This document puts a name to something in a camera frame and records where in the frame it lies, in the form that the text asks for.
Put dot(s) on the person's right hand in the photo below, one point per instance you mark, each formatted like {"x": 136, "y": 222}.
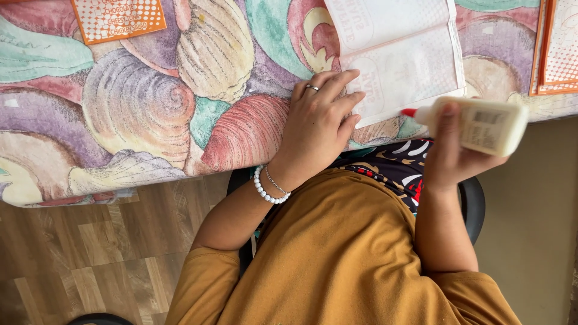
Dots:
{"x": 445, "y": 164}

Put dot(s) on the person's left hand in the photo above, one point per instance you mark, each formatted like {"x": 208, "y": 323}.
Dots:
{"x": 311, "y": 131}

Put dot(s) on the white glue bottle red cap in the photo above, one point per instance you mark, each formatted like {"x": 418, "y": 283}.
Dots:
{"x": 490, "y": 126}

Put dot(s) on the white paper bag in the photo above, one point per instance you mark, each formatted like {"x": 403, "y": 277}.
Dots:
{"x": 406, "y": 54}

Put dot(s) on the black patterned trousers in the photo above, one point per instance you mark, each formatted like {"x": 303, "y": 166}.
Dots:
{"x": 397, "y": 164}

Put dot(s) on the black chair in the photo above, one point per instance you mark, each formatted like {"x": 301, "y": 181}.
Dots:
{"x": 472, "y": 207}

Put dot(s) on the orange dotted paper bag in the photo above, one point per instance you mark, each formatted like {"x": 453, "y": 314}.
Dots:
{"x": 535, "y": 67}
{"x": 562, "y": 45}
{"x": 118, "y": 19}

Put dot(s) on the mustard brown shirt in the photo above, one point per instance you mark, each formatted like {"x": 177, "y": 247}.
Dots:
{"x": 343, "y": 262}

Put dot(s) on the seashell print tablecloth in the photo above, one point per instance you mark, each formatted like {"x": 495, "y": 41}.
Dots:
{"x": 149, "y": 104}

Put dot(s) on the black chair base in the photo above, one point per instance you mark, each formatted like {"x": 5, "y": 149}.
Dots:
{"x": 100, "y": 319}

